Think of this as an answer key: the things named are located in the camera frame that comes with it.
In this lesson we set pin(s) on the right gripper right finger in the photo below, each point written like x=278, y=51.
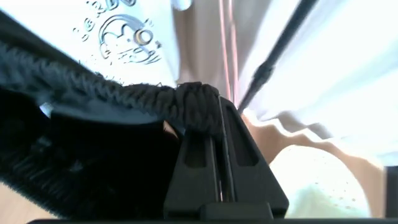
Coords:
x=252, y=180

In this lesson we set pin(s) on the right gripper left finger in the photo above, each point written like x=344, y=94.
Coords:
x=192, y=186

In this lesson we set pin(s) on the black garment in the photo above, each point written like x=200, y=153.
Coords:
x=77, y=155

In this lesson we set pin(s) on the pink clothes hanger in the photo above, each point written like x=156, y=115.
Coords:
x=224, y=46

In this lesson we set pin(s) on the white printed t-shirt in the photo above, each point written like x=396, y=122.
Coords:
x=93, y=40

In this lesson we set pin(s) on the white laundry basket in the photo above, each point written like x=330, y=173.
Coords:
x=317, y=186

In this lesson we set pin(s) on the black clothes rack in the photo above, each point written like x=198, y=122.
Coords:
x=270, y=65

